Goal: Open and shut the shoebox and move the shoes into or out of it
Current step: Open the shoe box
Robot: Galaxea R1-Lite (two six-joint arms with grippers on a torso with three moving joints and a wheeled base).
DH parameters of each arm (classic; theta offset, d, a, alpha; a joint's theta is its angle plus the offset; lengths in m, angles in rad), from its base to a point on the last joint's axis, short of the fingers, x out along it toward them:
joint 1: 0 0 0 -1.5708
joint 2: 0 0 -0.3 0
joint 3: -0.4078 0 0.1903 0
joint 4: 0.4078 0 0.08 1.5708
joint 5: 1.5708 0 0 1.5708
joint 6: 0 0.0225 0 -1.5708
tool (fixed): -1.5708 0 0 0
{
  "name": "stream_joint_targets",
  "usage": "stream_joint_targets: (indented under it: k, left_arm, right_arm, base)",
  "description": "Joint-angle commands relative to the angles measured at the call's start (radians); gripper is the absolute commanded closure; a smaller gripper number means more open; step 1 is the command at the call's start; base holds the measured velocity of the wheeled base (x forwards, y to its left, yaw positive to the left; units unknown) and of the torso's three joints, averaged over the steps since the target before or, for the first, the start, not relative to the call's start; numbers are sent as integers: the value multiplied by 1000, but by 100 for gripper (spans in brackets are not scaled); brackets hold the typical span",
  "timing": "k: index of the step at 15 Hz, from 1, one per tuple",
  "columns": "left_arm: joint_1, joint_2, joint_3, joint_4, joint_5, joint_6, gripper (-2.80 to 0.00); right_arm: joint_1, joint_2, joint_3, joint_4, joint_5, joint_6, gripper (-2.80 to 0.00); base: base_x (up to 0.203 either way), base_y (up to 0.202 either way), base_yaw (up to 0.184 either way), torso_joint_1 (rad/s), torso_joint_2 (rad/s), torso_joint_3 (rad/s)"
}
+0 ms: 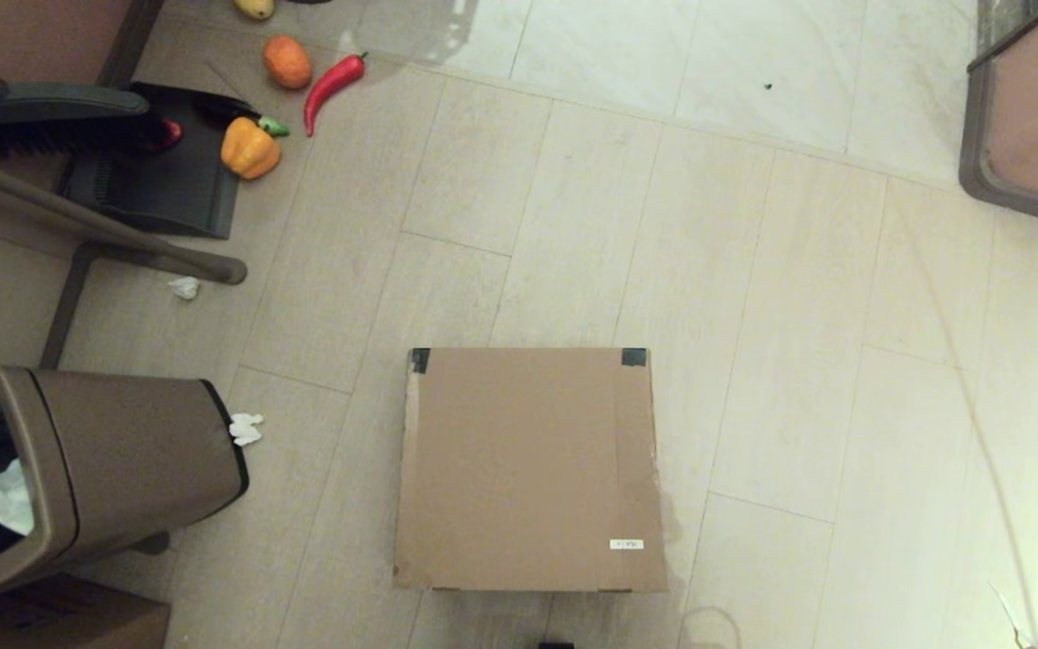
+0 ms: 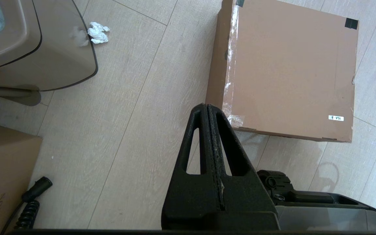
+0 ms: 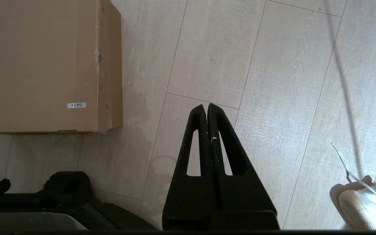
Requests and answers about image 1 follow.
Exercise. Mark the small red fruit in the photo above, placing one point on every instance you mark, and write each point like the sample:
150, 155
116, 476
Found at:
171, 133

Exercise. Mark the black broom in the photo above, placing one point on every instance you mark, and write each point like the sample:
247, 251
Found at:
41, 104

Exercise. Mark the small crumpled white tissue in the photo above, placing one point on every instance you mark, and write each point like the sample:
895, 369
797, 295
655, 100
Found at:
245, 431
184, 287

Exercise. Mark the dark brown cardboard carton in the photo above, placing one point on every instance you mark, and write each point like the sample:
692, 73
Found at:
59, 617

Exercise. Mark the orange fruit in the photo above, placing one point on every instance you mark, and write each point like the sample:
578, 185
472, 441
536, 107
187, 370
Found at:
287, 61

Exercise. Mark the brown plastic trash bin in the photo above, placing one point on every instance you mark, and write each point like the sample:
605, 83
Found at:
122, 451

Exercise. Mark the brown table with metal legs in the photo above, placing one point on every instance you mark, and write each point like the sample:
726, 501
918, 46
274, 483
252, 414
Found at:
77, 221

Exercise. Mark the black dustpan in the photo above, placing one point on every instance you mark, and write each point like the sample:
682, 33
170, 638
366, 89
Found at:
168, 189

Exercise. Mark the dark eggplant with green stem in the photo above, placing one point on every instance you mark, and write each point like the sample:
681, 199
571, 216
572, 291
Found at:
274, 127

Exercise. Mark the yellow bell pepper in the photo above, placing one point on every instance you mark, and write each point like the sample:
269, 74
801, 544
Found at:
249, 151

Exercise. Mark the brown cardboard shoe box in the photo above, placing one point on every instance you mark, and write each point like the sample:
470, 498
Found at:
528, 469

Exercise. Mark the red chili pepper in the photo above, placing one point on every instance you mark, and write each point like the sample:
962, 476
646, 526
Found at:
330, 86

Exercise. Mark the yellow fruit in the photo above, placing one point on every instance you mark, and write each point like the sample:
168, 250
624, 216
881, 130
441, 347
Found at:
254, 7

